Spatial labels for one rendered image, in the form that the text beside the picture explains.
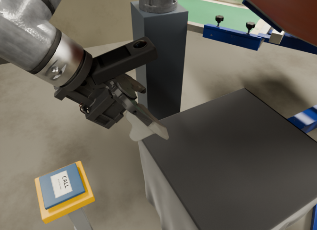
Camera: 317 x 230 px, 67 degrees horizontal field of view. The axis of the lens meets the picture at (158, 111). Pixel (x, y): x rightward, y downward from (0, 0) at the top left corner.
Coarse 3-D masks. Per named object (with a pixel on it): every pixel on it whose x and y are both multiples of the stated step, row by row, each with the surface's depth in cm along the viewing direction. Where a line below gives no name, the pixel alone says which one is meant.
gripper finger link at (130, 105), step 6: (120, 96) 40; (126, 96) 40; (126, 102) 40; (132, 102) 40; (126, 108) 40; (132, 108) 40; (138, 108) 40; (138, 114) 40; (144, 114) 41; (144, 120) 42; (150, 120) 41
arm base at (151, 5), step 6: (144, 0) 88; (150, 0) 88; (156, 0) 87; (162, 0) 87; (168, 0) 87; (174, 0) 91; (144, 6) 89; (150, 6) 88; (156, 6) 87; (162, 6) 87; (168, 6) 88; (174, 6) 90; (150, 12) 89; (156, 12) 89; (162, 12) 89
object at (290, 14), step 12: (252, 0) 72; (264, 0) 63; (276, 0) 56; (288, 0) 50; (264, 12) 80; (276, 12) 69; (288, 12) 61; (300, 12) 54; (288, 24) 76; (300, 24) 66; (312, 24) 58; (300, 36) 86; (312, 36) 73
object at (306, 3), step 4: (300, 0) 45; (304, 0) 44; (308, 0) 43; (312, 0) 42; (316, 0) 41; (304, 4) 46; (308, 4) 45; (312, 4) 44; (316, 4) 42; (308, 8) 48; (312, 8) 46; (316, 8) 45; (312, 12) 49; (316, 12) 47; (316, 16) 50
